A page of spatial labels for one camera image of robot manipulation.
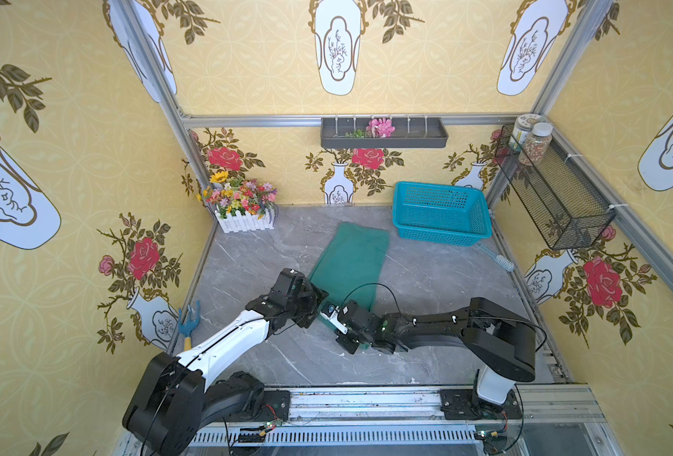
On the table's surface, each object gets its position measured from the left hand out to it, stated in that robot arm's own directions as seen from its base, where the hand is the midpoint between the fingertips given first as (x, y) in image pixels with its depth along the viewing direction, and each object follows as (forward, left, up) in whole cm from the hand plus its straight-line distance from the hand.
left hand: (318, 297), depth 86 cm
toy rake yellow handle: (-5, +41, -8) cm, 42 cm away
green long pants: (+15, -9, -7) cm, 19 cm away
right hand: (-5, -7, -7) cm, 11 cm away
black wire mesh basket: (+16, -72, +22) cm, 77 cm away
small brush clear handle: (+16, -66, -6) cm, 68 cm away
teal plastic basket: (+39, -54, -7) cm, 67 cm away
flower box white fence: (+33, +27, +7) cm, 43 cm away
